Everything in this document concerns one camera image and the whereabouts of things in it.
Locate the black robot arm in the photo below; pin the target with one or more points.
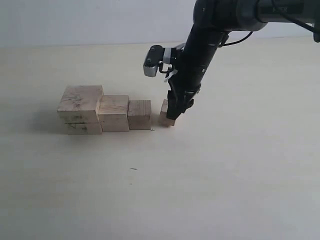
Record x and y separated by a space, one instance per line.
213 21

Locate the medium small wooden cube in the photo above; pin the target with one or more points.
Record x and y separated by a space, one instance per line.
139 114

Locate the smallest wooden cube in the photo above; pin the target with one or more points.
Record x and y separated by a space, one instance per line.
162 119

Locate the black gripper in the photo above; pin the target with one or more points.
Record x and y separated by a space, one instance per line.
191 66

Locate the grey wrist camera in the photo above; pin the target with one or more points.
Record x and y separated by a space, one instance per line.
161 59

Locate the second largest wooden block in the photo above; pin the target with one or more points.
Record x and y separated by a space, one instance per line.
113 113

